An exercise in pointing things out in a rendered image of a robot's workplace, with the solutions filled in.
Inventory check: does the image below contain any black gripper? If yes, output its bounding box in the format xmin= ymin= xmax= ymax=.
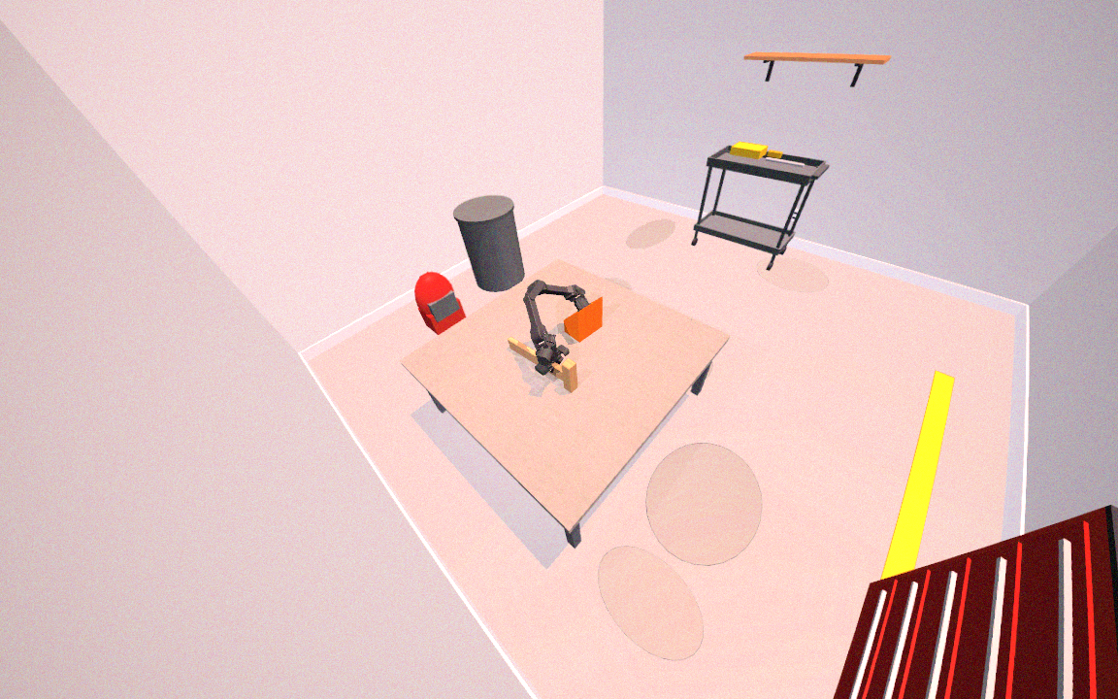
xmin=536 ymin=344 xmax=570 ymax=376

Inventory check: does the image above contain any brown wooden post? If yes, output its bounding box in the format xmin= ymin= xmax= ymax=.
xmin=561 ymin=358 xmax=578 ymax=393

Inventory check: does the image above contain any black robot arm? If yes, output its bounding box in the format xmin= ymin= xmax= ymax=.
xmin=523 ymin=280 xmax=591 ymax=366

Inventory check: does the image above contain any brown wooden rail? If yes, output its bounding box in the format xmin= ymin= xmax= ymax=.
xmin=508 ymin=337 xmax=563 ymax=381

